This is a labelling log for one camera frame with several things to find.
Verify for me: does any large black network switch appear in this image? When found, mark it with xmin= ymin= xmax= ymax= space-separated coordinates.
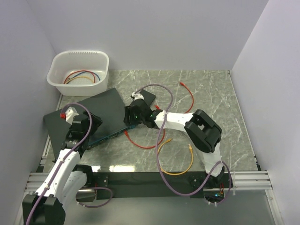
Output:
xmin=44 ymin=88 xmax=135 ymax=159

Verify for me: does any red patch cable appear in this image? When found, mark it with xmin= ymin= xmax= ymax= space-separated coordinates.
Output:
xmin=123 ymin=131 xmax=166 ymax=149
xmin=154 ymin=81 xmax=195 ymax=116

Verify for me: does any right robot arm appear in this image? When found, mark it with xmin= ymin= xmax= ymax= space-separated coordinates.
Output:
xmin=124 ymin=98 xmax=224 ymax=188

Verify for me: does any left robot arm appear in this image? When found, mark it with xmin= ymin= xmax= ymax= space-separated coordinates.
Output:
xmin=22 ymin=107 xmax=103 ymax=225

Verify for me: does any white plastic tub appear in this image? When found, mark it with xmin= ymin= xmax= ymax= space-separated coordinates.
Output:
xmin=47 ymin=50 xmax=109 ymax=97

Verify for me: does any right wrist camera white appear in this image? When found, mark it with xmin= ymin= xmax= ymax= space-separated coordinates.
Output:
xmin=130 ymin=92 xmax=144 ymax=100

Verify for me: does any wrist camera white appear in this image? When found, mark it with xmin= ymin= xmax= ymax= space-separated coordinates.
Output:
xmin=60 ymin=107 xmax=79 ymax=125
xmin=130 ymin=92 xmax=144 ymax=100

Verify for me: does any small black switch box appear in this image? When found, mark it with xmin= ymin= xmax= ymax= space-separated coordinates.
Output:
xmin=140 ymin=90 xmax=156 ymax=106

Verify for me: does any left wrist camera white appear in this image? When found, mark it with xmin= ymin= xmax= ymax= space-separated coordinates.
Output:
xmin=60 ymin=107 xmax=79 ymax=125

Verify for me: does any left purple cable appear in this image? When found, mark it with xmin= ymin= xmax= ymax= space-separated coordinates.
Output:
xmin=24 ymin=102 xmax=113 ymax=225

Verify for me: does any purple cable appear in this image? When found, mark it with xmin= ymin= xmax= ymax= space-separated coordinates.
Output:
xmin=24 ymin=102 xmax=113 ymax=225
xmin=132 ymin=84 xmax=232 ymax=207

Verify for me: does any yellow patch cable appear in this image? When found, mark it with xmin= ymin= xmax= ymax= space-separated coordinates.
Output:
xmin=156 ymin=138 xmax=194 ymax=176

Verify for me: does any yellow cable in tub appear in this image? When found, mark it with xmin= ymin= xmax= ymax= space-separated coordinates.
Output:
xmin=63 ymin=76 xmax=94 ymax=84

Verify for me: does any blue cable in tub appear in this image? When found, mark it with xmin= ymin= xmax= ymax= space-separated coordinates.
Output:
xmin=67 ymin=71 xmax=97 ymax=82

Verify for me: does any red cable in tub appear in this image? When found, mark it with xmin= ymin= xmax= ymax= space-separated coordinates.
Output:
xmin=64 ymin=70 xmax=97 ymax=83

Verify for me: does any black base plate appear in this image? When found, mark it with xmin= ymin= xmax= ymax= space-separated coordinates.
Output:
xmin=82 ymin=172 xmax=207 ymax=198

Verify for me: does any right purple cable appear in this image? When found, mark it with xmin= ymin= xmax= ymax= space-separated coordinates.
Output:
xmin=132 ymin=84 xmax=232 ymax=207

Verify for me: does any aluminium rail right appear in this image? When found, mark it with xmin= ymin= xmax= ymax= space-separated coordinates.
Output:
xmin=231 ymin=171 xmax=273 ymax=190

